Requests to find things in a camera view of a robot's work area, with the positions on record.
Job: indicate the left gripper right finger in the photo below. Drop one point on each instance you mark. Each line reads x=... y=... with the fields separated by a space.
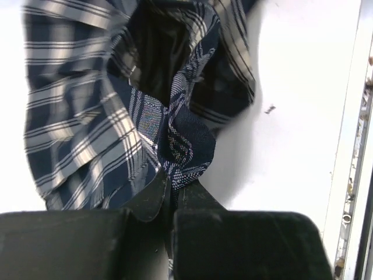
x=210 y=242

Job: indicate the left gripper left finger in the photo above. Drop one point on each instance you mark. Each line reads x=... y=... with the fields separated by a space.
x=125 y=243

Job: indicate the navy plaid pleated skirt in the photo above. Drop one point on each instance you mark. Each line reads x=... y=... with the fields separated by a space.
x=121 y=91

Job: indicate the aluminium rail frame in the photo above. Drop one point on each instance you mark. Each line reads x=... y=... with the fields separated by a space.
x=351 y=176

